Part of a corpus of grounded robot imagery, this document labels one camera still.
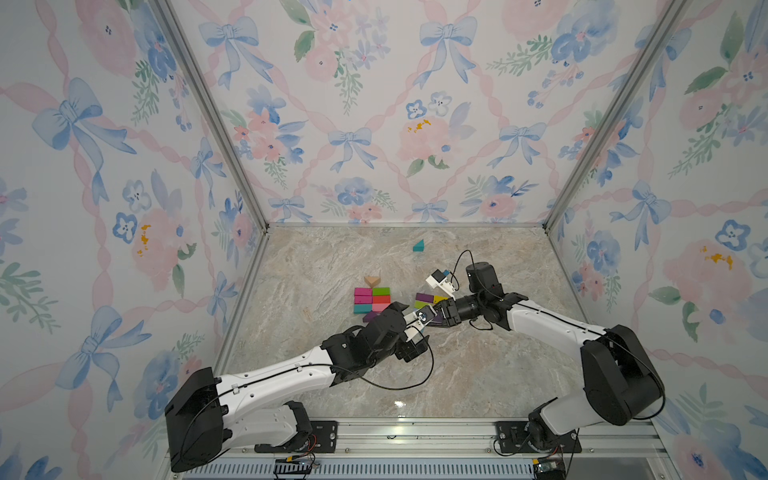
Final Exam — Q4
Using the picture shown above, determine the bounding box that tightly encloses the purple triangular block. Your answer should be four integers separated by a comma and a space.
363, 311, 379, 323

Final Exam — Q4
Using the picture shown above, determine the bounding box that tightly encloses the teal rectangular block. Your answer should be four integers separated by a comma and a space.
353, 304, 373, 314

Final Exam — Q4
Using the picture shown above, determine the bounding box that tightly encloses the natural wood triangular block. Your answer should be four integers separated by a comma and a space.
364, 276, 381, 288

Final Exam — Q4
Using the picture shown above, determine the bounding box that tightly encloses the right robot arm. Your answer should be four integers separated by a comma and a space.
427, 262, 666, 451

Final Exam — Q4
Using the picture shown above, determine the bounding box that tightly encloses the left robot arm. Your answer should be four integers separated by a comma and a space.
164, 302, 435, 473

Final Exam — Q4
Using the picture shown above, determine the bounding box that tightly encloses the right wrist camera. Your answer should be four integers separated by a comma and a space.
426, 269, 460, 298

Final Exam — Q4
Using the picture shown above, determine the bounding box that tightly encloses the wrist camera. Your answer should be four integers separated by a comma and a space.
404, 305, 436, 330
426, 269, 460, 298

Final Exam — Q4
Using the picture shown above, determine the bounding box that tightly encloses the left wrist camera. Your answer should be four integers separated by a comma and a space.
404, 305, 436, 330

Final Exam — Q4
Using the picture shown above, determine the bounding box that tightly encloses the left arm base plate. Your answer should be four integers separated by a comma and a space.
254, 420, 338, 454

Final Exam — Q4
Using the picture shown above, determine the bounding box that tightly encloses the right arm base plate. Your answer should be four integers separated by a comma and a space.
494, 420, 582, 455

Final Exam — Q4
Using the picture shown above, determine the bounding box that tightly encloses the aluminium front rail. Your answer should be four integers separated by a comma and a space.
157, 416, 667, 480

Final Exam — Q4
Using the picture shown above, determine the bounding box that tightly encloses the right corner aluminium post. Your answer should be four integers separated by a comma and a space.
543, 0, 690, 234

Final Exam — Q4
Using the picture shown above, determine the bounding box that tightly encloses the corner aluminium post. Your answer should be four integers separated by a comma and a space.
543, 0, 690, 234
149, 0, 269, 234

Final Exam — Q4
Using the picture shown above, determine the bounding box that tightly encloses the left corner aluminium post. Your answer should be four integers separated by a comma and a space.
149, 0, 269, 234

